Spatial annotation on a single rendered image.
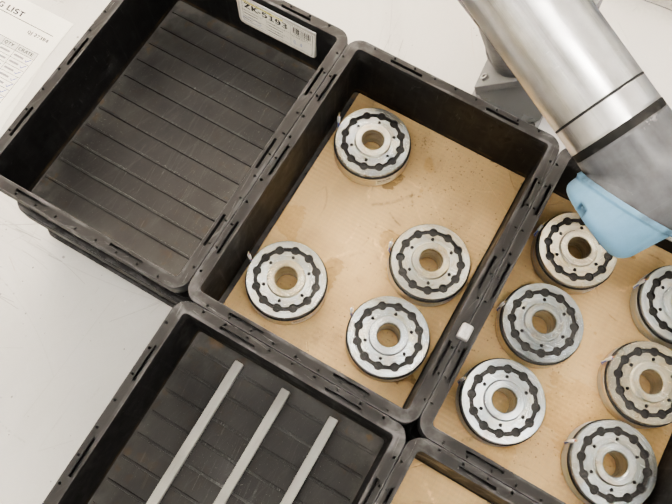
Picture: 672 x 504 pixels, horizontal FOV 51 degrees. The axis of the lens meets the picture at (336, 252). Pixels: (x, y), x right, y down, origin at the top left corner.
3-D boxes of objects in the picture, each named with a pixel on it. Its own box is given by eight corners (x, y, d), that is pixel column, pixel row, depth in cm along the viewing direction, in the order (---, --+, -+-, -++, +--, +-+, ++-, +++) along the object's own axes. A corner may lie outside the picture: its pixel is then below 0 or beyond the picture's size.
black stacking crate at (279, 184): (351, 85, 102) (354, 39, 91) (535, 180, 98) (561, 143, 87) (200, 316, 91) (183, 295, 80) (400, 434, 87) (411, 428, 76)
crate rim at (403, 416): (353, 45, 93) (353, 34, 90) (558, 149, 88) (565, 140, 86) (184, 299, 82) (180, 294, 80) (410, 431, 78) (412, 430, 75)
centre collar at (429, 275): (419, 237, 89) (419, 235, 89) (455, 251, 89) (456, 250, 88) (405, 271, 88) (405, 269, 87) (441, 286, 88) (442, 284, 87)
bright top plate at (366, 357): (376, 281, 88) (377, 280, 87) (444, 327, 86) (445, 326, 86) (330, 346, 85) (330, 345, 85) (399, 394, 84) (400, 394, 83)
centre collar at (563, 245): (568, 224, 90) (569, 222, 90) (603, 242, 90) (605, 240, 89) (552, 255, 89) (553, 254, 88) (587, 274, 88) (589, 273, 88)
